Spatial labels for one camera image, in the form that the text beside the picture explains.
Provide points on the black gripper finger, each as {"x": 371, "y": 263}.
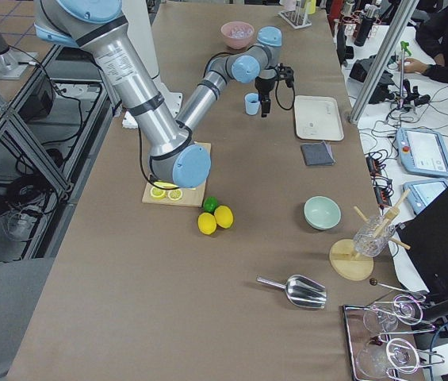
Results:
{"x": 263, "y": 108}
{"x": 267, "y": 106}

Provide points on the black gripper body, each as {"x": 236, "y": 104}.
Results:
{"x": 264, "y": 86}

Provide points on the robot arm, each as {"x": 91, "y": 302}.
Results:
{"x": 101, "y": 29}

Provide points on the light blue cup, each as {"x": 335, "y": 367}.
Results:
{"x": 252, "y": 103}

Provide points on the white cup rack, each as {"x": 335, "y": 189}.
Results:
{"x": 295, "y": 13}

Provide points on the cream rabbit tray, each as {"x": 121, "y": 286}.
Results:
{"x": 317, "y": 118}

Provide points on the pink bowl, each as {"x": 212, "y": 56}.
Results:
{"x": 237, "y": 34}

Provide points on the grey folded cloth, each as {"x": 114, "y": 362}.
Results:
{"x": 317, "y": 154}

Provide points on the green lime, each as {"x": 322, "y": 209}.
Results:
{"x": 210, "y": 204}

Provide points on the wooden cutting board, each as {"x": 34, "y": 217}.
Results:
{"x": 191, "y": 197}

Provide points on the yellow lemon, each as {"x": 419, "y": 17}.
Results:
{"x": 206, "y": 223}
{"x": 224, "y": 216}

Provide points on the mint green bowl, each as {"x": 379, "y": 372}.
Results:
{"x": 322, "y": 213}

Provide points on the lemon slice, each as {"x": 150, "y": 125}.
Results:
{"x": 175, "y": 194}
{"x": 157, "y": 193}

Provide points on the teach pendant tablet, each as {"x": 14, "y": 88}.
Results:
{"x": 422, "y": 152}
{"x": 423, "y": 192}

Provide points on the crystal glass on stand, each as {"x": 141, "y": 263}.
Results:
{"x": 365, "y": 243}

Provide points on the wooden stand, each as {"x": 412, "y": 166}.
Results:
{"x": 349, "y": 263}

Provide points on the steel scoop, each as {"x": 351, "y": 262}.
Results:
{"x": 300, "y": 291}

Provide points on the black monitor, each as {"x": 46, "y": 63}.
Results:
{"x": 427, "y": 236}

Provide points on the wine glass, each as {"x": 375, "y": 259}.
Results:
{"x": 387, "y": 316}
{"x": 394, "y": 359}

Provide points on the grey chair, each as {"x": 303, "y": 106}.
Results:
{"x": 21, "y": 283}

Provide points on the aluminium frame post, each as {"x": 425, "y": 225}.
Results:
{"x": 396, "y": 28}

